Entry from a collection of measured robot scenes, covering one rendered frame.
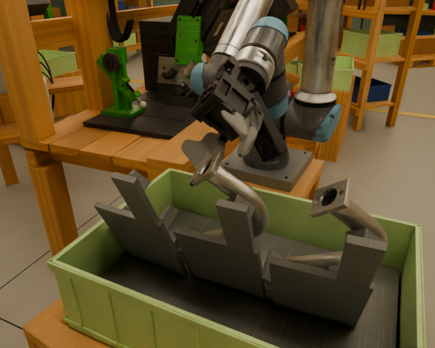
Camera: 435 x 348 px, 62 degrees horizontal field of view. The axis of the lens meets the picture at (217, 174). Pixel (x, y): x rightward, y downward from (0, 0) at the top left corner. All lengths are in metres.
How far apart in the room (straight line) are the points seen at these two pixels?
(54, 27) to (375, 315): 1.47
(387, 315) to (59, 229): 1.31
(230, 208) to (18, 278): 1.89
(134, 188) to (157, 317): 0.21
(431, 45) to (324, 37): 7.56
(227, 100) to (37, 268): 1.89
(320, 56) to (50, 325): 0.88
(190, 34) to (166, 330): 1.35
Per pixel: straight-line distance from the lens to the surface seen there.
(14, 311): 2.12
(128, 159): 1.26
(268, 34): 0.70
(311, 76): 1.03
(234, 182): 0.52
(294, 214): 0.89
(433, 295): 2.23
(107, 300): 0.69
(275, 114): 0.78
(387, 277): 0.89
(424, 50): 8.46
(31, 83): 1.47
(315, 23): 1.00
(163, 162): 1.18
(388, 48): 4.25
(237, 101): 0.57
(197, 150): 0.59
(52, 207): 1.65
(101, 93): 1.76
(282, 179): 1.10
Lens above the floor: 1.41
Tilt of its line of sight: 28 degrees down
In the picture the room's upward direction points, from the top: straight up
